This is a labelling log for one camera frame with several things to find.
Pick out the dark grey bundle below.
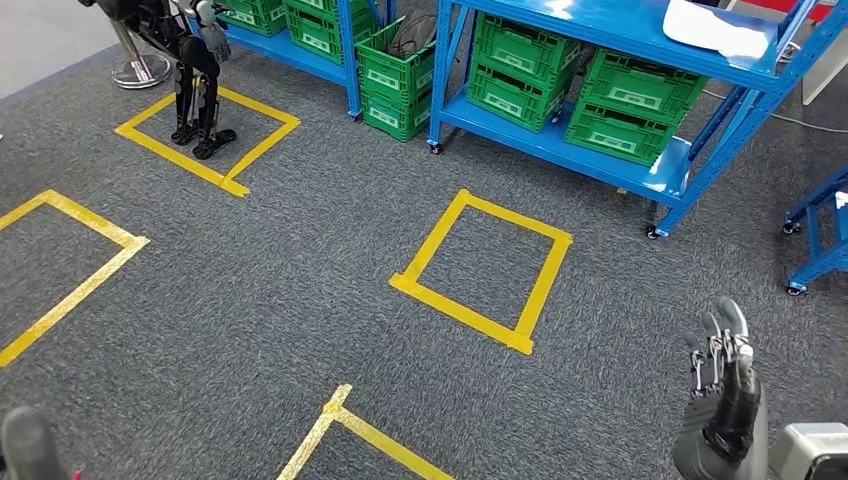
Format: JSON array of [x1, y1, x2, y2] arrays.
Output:
[[387, 7, 439, 60]]

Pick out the chrome round base stand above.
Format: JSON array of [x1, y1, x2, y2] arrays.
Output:
[[109, 19, 172, 91]]

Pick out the yellow floor tape square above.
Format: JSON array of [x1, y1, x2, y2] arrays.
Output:
[[0, 190, 150, 369], [388, 190, 573, 357], [115, 84, 301, 199]]

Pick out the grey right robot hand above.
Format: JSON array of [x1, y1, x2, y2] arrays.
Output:
[[672, 298, 770, 480]]

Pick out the white desk panel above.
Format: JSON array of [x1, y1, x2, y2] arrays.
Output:
[[801, 44, 848, 107]]

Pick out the white floor cable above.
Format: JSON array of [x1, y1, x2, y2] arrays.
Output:
[[702, 89, 848, 134]]

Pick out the white flat panel part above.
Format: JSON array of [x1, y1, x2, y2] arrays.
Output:
[[662, 0, 771, 61]]

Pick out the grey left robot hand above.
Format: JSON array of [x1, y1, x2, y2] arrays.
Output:
[[0, 405, 71, 480]]

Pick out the black humanoid robot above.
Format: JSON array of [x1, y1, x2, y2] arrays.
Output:
[[79, 0, 238, 162]]

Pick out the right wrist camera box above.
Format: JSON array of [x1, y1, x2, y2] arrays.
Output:
[[768, 422, 848, 480]]

